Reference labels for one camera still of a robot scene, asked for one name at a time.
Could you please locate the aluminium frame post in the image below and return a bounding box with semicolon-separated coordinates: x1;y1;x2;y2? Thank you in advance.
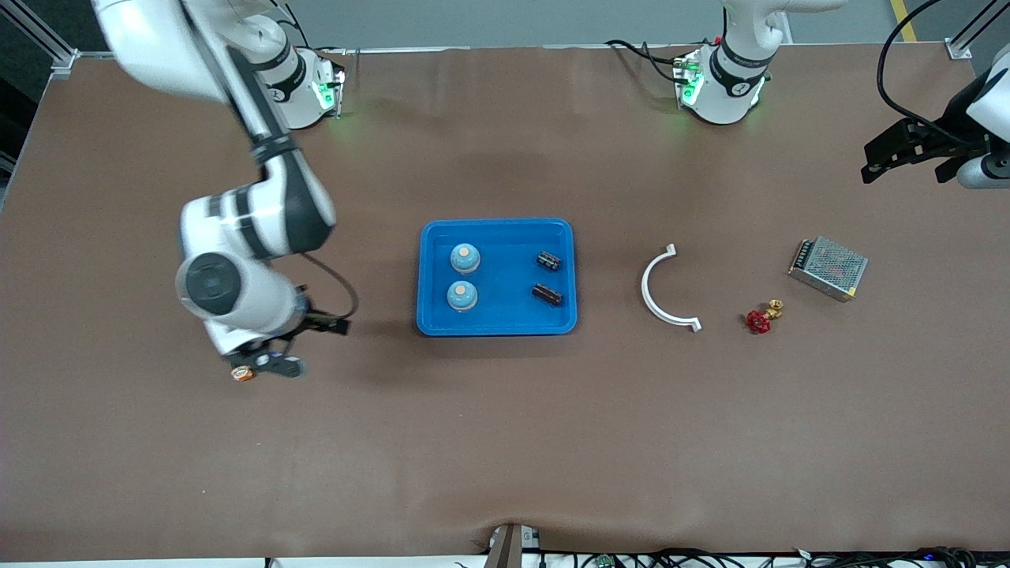
14;0;80;80
945;0;1010;61

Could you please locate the metal mesh power supply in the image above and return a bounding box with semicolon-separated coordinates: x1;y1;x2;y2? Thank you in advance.
787;235;870;304

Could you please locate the blue service bell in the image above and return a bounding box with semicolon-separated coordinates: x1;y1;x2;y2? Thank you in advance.
449;241;483;275
446;279;480;313

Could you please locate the blue plastic tray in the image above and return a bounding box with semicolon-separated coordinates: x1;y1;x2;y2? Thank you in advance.
416;217;579;338

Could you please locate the red handle brass valve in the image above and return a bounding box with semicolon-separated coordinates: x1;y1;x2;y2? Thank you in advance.
746;298;786;335

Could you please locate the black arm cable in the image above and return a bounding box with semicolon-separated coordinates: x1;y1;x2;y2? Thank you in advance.
302;252;360;323
877;0;987;151

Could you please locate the white curved plastic clamp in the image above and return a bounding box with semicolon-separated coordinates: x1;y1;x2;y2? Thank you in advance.
641;244;703;333

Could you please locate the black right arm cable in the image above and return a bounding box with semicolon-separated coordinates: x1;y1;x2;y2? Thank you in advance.
302;252;360;323

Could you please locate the black base cable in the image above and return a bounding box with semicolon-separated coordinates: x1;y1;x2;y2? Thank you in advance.
604;38;686;84

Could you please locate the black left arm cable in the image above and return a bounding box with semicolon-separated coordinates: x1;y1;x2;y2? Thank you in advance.
877;0;987;151

